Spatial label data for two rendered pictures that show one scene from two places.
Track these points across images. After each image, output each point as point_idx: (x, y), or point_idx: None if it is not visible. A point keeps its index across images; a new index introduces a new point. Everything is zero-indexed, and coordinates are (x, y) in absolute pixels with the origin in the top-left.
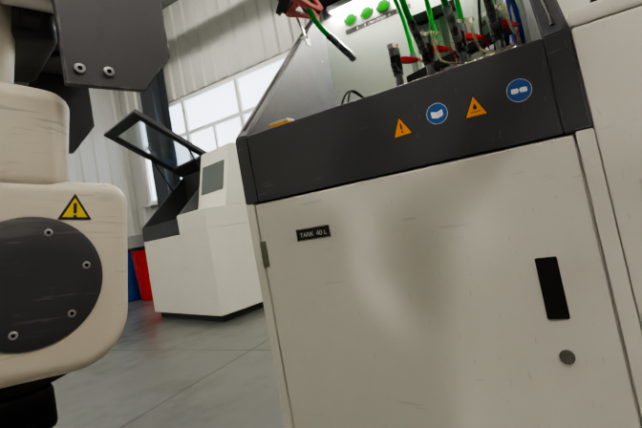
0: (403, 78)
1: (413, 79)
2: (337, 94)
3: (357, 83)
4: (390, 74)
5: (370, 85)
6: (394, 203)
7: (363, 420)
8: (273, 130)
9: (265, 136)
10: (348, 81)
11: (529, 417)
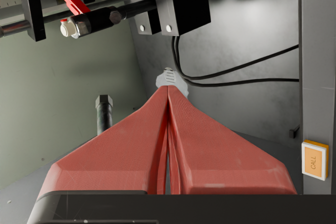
0: (16, 57)
1: (44, 27)
2: (46, 160)
3: (28, 132)
4: (11, 81)
5: (30, 111)
6: None
7: None
8: (334, 166)
9: (335, 179)
10: (26, 149)
11: None
